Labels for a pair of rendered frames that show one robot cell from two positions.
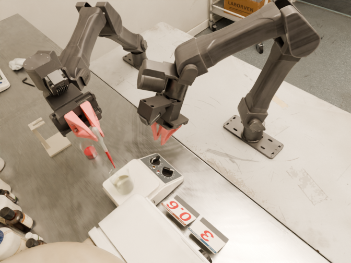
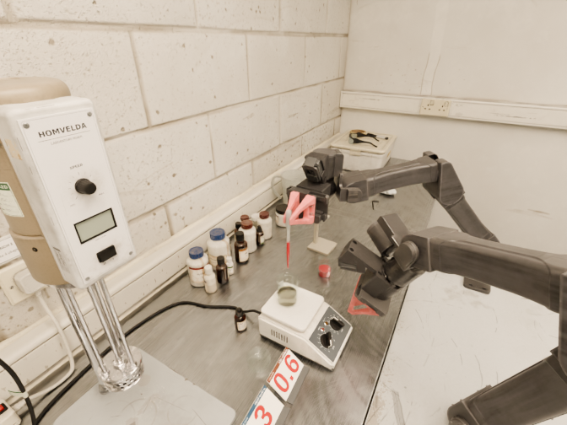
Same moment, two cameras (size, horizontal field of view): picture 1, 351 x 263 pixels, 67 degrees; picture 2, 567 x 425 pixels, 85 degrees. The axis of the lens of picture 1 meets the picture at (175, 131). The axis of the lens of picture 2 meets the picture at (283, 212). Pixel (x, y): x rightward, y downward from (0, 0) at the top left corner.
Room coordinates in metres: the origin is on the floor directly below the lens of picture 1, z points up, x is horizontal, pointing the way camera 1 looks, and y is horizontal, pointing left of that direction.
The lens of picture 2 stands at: (0.11, -0.35, 1.55)
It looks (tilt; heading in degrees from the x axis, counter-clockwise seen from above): 29 degrees down; 66
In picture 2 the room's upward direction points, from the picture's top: straight up
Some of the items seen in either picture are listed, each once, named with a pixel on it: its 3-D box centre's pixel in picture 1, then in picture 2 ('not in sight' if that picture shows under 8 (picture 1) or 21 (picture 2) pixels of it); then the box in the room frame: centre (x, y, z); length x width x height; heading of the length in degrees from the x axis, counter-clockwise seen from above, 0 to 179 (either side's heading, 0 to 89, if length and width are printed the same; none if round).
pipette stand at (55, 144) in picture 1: (48, 133); (323, 231); (0.61, 0.43, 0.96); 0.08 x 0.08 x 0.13; 33
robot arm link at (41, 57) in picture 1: (57, 73); (336, 174); (0.52, 0.25, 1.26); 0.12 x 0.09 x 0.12; 162
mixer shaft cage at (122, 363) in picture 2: not in sight; (105, 325); (-0.01, 0.07, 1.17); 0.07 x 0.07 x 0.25
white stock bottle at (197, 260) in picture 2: not in sight; (198, 266); (0.18, 0.42, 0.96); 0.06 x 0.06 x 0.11
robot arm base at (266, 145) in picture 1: (253, 129); not in sight; (0.51, -0.25, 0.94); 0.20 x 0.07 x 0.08; 36
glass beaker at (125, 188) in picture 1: (123, 180); (288, 290); (0.35, 0.16, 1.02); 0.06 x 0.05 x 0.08; 136
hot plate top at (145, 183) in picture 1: (131, 184); (293, 304); (0.36, 0.14, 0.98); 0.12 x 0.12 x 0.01; 36
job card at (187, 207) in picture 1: (180, 209); (288, 373); (0.29, 0.02, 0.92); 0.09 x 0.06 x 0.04; 39
